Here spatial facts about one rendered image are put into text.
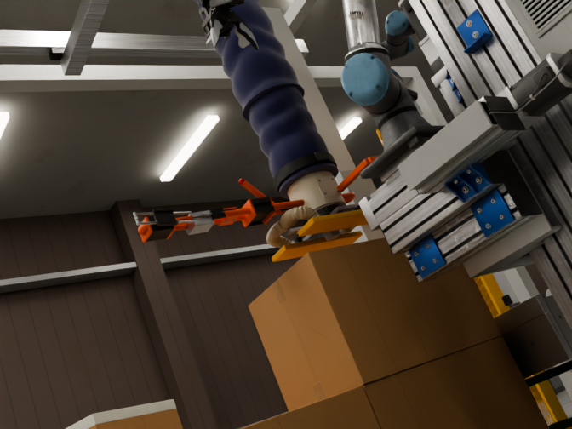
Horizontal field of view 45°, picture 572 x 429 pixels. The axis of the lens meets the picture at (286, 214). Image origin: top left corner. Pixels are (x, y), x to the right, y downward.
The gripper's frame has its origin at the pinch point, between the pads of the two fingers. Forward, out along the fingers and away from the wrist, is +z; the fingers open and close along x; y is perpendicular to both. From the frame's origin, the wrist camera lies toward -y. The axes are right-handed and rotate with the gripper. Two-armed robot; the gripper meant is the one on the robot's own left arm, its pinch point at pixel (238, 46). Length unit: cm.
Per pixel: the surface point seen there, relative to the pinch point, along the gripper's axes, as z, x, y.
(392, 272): 69, -38, 17
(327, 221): 47, -29, 24
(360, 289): 72, -24, 18
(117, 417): 54, -29, 212
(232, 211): 34, -5, 37
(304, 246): 47, -32, 42
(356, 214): 46, -40, 22
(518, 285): 45, -373, 192
